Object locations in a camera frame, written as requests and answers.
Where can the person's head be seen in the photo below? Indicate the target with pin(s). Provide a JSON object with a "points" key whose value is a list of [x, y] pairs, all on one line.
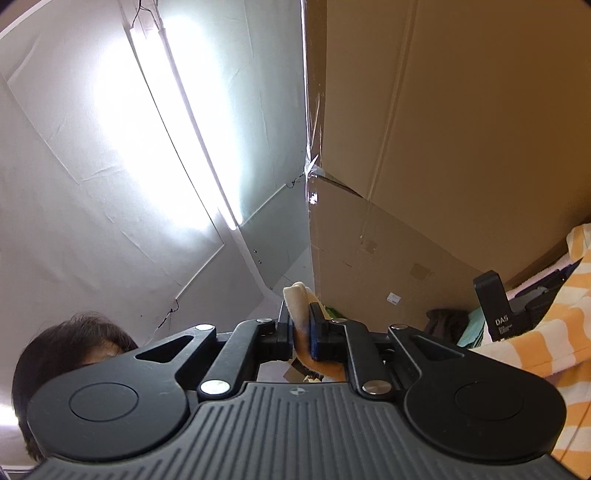
{"points": [[60, 341]]}

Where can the orange striped shirt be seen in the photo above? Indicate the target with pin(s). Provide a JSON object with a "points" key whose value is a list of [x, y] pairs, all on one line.
{"points": [[563, 350]]}

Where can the ceiling light tube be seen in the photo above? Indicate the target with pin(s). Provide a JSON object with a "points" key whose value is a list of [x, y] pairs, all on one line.
{"points": [[184, 129]]}

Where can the small-labelled cardboard box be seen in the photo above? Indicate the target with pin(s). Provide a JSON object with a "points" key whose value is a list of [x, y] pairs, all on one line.
{"points": [[369, 258]]}

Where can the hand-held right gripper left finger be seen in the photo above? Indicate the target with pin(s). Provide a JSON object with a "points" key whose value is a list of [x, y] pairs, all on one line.
{"points": [[284, 344]]}

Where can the large labelled cardboard box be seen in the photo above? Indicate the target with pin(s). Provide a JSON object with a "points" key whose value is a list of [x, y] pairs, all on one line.
{"points": [[461, 115]]}

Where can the teal cloth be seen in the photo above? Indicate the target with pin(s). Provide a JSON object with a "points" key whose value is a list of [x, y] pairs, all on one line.
{"points": [[473, 330]]}

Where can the dark brown garment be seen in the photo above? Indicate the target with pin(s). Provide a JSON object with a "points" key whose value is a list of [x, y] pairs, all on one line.
{"points": [[445, 321]]}

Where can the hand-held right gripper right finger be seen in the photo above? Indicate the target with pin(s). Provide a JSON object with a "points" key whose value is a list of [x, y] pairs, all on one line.
{"points": [[315, 337]]}

